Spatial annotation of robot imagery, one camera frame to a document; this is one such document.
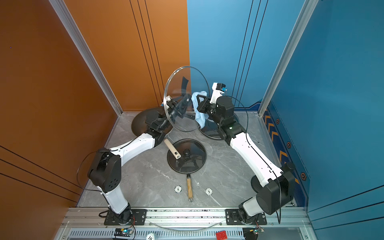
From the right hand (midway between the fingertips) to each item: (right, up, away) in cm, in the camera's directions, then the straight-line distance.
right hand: (198, 96), depth 70 cm
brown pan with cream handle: (-41, -15, +32) cm, 54 cm away
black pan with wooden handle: (-5, -46, +12) cm, 48 cm away
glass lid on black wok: (+6, -16, +6) cm, 18 cm away
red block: (+10, -64, -3) cm, 65 cm away
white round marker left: (-11, -49, +12) cm, 52 cm away
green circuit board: (-36, -65, 0) cm, 74 cm away
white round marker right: (+6, -50, +11) cm, 51 cm away
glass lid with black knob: (-3, -34, +30) cm, 45 cm away
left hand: (-5, +1, -2) cm, 6 cm away
